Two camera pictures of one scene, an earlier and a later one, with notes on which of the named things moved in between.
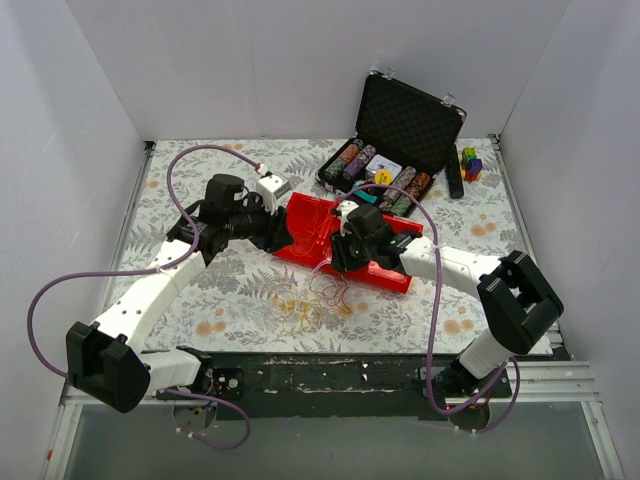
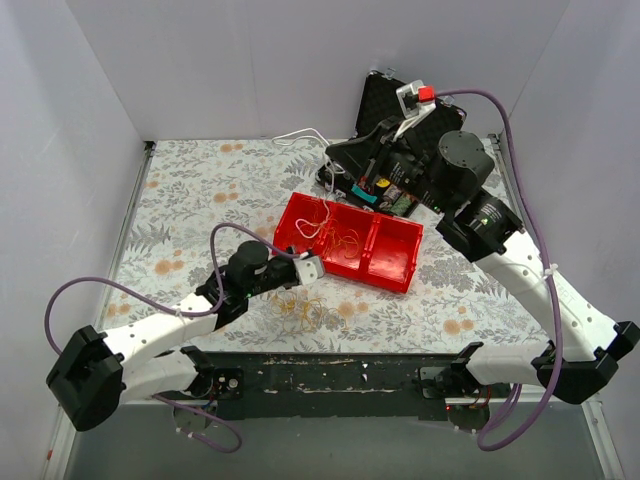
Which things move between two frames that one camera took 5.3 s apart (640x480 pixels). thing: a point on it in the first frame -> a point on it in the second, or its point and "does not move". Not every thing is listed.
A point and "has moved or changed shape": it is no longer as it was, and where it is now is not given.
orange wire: x=306 y=242 has moved or changed shape
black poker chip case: x=406 y=135 does not move
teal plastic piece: x=364 y=194 does not move
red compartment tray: x=312 y=220 does not move
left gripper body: x=275 y=230 -> x=288 y=267
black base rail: x=335 y=387 does not move
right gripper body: x=342 y=251 -> x=379 y=155
